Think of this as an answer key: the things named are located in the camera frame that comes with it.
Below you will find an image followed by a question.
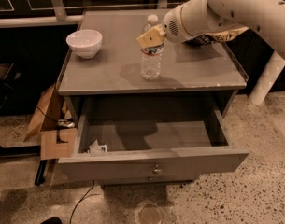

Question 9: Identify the black chair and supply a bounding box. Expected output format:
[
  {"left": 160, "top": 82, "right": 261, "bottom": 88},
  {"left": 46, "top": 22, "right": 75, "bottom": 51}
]
[{"left": 0, "top": 63, "right": 21, "bottom": 114}]

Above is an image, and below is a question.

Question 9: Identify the brown yellow snack bag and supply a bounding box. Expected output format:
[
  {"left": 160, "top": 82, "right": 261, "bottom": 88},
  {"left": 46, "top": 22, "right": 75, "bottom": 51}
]
[{"left": 187, "top": 26, "right": 248, "bottom": 46}]

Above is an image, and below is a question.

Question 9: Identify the black floor cable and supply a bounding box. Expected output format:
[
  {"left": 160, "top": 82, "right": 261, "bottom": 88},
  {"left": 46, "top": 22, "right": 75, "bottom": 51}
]
[{"left": 68, "top": 180, "right": 96, "bottom": 224}]

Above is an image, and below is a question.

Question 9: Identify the brown cardboard box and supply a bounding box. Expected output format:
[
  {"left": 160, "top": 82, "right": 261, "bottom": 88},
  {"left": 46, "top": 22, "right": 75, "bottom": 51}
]
[{"left": 24, "top": 84, "right": 77, "bottom": 160}]

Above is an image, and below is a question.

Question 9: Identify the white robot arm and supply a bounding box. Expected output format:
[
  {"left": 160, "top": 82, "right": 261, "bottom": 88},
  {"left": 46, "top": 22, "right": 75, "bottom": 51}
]
[{"left": 137, "top": 0, "right": 285, "bottom": 105}]

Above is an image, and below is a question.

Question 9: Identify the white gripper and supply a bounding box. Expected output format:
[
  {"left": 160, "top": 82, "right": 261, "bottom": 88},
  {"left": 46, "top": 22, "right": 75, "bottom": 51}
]
[{"left": 136, "top": 4, "right": 192, "bottom": 49}]

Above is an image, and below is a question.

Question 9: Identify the crumpled white paper scrap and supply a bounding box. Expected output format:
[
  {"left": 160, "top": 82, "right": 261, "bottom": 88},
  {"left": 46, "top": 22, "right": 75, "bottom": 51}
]
[{"left": 87, "top": 140, "right": 107, "bottom": 154}]

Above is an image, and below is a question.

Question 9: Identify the round metal drawer knob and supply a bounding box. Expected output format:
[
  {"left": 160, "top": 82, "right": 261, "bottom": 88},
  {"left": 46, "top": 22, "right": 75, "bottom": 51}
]
[{"left": 152, "top": 164, "right": 162, "bottom": 175}]

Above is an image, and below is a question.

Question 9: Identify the metal window railing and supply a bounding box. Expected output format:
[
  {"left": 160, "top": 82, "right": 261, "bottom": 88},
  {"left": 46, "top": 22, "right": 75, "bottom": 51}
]
[{"left": 0, "top": 0, "right": 285, "bottom": 30}]

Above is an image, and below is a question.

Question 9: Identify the open grey top drawer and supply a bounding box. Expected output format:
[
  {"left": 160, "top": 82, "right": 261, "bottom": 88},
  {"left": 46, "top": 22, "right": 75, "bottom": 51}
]
[{"left": 59, "top": 101, "right": 249, "bottom": 185}]

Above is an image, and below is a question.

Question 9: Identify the grey nightstand cabinet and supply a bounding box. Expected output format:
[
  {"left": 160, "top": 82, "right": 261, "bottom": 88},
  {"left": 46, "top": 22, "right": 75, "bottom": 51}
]
[{"left": 56, "top": 10, "right": 249, "bottom": 186}]

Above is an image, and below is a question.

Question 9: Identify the clear plastic water bottle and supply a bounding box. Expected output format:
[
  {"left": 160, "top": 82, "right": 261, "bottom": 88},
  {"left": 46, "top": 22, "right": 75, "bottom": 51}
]
[{"left": 141, "top": 14, "right": 164, "bottom": 80}]

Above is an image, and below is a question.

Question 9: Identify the white ceramic bowl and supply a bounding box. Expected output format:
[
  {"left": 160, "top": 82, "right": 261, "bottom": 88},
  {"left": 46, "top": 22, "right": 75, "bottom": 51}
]
[{"left": 66, "top": 29, "right": 103, "bottom": 59}]

